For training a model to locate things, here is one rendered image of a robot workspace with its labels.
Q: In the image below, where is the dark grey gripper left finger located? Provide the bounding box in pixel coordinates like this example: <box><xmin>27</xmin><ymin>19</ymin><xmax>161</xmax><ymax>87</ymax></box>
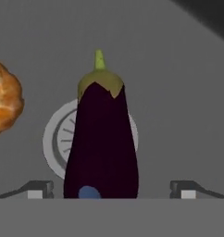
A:
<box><xmin>0</xmin><ymin>180</ymin><xmax>55</xmax><ymax>200</ymax></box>

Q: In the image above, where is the grey sink basin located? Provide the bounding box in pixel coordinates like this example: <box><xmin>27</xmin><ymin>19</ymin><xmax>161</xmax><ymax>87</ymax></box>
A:
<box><xmin>0</xmin><ymin>0</ymin><xmax>224</xmax><ymax>200</ymax></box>

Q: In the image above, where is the orange tangerine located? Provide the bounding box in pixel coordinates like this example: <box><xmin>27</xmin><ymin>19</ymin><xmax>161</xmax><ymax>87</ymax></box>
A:
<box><xmin>0</xmin><ymin>59</ymin><xmax>25</xmax><ymax>138</ymax></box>

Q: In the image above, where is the dark purple eggplant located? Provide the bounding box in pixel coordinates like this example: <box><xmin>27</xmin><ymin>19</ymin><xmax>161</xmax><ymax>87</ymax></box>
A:
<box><xmin>63</xmin><ymin>49</ymin><xmax>140</xmax><ymax>200</ymax></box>

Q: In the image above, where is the grey round sink drain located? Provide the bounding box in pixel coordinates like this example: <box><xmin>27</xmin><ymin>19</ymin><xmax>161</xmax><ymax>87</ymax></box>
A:
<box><xmin>42</xmin><ymin>98</ymin><xmax>139</xmax><ymax>181</ymax></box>

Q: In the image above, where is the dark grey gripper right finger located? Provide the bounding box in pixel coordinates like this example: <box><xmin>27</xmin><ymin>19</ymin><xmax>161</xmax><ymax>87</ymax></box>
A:
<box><xmin>169</xmin><ymin>180</ymin><xmax>224</xmax><ymax>200</ymax></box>

